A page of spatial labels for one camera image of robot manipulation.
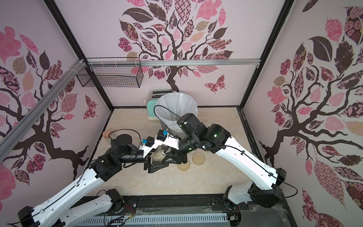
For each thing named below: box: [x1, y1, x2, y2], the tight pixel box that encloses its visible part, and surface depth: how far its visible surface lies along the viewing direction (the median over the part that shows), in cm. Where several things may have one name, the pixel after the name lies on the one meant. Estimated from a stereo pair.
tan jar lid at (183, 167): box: [176, 161, 191, 172], surface depth 87 cm
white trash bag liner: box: [154, 92, 199, 133], surface depth 92 cm
